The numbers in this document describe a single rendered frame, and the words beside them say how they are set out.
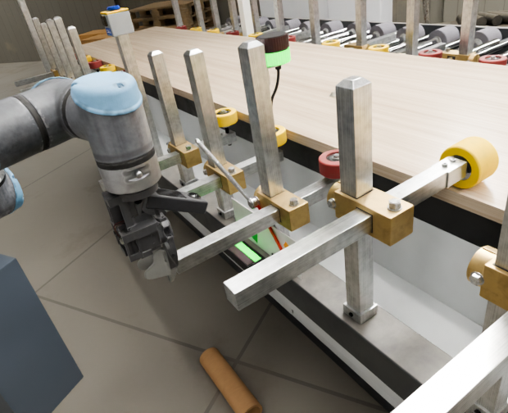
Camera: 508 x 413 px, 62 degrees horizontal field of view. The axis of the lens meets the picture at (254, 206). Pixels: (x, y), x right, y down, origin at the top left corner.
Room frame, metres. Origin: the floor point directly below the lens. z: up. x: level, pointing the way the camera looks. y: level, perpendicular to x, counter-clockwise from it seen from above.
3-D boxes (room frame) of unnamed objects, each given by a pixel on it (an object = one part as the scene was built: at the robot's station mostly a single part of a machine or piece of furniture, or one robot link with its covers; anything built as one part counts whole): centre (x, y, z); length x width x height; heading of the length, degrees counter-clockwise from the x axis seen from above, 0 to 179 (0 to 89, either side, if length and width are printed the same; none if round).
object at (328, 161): (0.82, -0.20, 0.85); 0.08 x 0.08 x 0.11
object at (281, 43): (0.81, -0.09, 1.17); 0.06 x 0.06 x 0.02
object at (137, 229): (0.61, 0.19, 0.97); 0.09 x 0.08 x 0.12; 118
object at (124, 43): (1.46, 0.32, 0.92); 0.05 x 0.04 x 0.45; 28
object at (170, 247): (0.60, 0.16, 0.90); 0.05 x 0.02 x 0.09; 28
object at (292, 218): (0.77, -0.06, 0.84); 0.13 x 0.06 x 0.05; 28
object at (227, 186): (0.99, 0.06, 0.83); 0.13 x 0.06 x 0.05; 28
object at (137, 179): (0.61, 0.18, 1.05); 0.10 x 0.09 x 0.05; 28
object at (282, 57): (0.81, -0.09, 1.14); 0.06 x 0.06 x 0.02
